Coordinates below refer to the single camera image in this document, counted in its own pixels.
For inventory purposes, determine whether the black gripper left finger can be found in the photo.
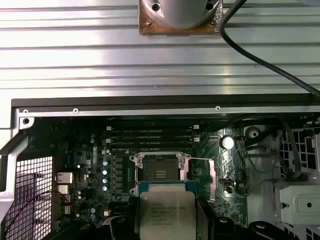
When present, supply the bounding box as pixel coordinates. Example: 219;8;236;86
43;198;141;240

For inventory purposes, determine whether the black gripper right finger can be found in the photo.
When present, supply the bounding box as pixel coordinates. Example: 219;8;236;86
195;198;284;240

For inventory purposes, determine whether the silver CPU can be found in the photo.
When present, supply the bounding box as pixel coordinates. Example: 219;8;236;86
136;180;198;240

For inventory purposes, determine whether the CPU socket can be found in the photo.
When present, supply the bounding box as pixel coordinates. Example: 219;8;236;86
129;151;193;201

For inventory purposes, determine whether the RAM slot with black clips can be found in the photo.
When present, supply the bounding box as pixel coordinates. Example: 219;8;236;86
109;131;195;137
109;142;195;149

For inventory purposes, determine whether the RAM slot with white clips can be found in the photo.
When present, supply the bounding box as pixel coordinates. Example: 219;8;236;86
106;124;201;132
106;136;201;143

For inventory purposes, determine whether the silver coin battery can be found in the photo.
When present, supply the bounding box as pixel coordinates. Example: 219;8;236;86
219;134;235;151

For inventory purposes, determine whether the green motherboard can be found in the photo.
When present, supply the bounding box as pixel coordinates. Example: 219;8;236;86
48;116;251;240

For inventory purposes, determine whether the perforated metal drive cage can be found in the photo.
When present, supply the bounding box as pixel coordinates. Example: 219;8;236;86
273;117;320;240

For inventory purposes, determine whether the black and grey PC case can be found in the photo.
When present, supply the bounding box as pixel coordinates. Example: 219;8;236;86
0;93;320;240

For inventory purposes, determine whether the silver drive cage bracket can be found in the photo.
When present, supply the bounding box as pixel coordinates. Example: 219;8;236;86
279;186;320;226

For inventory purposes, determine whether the grey flat data cable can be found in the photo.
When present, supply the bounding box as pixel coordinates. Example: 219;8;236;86
279;117;305;181

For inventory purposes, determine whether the thick black cable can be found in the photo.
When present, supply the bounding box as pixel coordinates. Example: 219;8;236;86
219;0;320;98

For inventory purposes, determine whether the brown square base plate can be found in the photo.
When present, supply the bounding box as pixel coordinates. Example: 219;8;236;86
138;0;225;36

